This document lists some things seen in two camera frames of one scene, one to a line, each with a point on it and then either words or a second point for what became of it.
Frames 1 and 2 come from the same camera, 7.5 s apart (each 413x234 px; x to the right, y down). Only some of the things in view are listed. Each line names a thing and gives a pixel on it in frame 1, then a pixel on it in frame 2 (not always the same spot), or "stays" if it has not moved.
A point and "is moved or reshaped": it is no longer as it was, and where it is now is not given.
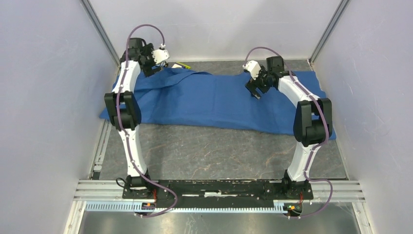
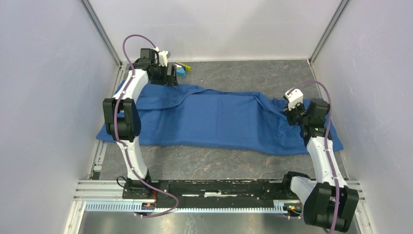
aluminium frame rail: x=113 y=190 stays
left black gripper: x=149 y=71 → x=166 y=79
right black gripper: x=252 y=84 → x=288 y=113
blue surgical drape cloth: x=176 y=96 is moved or reshaped
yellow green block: x=186 y=66 stays
